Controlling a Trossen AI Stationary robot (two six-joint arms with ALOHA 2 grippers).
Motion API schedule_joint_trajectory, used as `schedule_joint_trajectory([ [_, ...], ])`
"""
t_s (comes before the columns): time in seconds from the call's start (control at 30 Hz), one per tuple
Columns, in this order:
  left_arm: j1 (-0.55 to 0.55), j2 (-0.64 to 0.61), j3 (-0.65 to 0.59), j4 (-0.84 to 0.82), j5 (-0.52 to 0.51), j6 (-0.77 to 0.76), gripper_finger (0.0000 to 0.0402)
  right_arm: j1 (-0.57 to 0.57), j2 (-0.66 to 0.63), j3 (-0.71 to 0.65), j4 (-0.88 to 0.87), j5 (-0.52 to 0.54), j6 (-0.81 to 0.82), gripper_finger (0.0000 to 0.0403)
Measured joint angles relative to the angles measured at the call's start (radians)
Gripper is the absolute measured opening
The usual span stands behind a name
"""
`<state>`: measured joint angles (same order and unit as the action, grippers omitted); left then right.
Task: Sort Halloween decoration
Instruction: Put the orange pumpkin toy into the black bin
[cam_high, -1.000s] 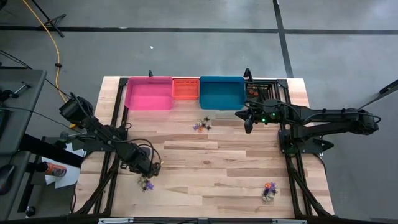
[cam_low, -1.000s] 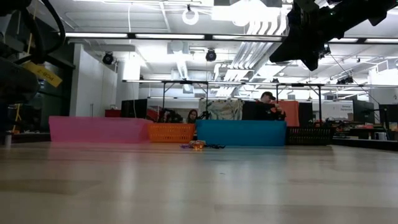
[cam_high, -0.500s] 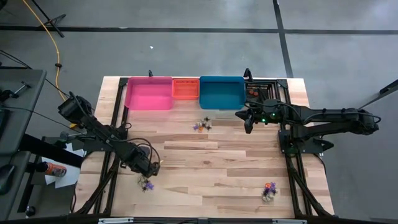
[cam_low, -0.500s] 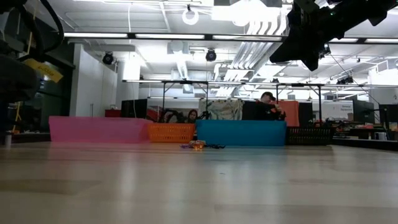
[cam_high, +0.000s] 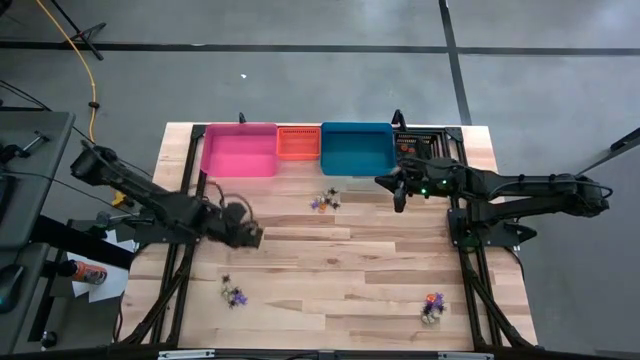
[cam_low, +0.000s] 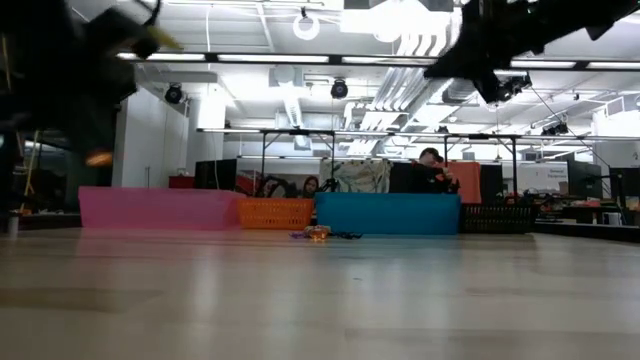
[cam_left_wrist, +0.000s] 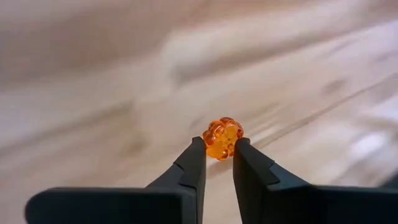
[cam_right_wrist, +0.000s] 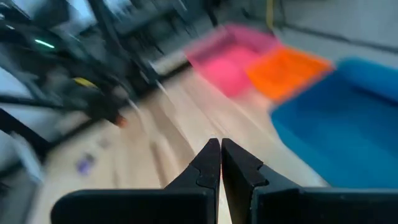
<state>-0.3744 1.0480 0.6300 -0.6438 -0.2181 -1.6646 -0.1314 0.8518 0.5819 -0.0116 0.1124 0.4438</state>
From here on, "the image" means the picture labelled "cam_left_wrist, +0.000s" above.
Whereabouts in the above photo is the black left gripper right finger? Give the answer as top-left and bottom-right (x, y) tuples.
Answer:
(232, 137), (398, 224)

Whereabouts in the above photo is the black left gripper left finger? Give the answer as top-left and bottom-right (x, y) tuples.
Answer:
(24, 136), (207, 224)

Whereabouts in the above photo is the orange plastic pumpkin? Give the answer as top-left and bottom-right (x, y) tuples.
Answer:
(201, 116), (245, 162)

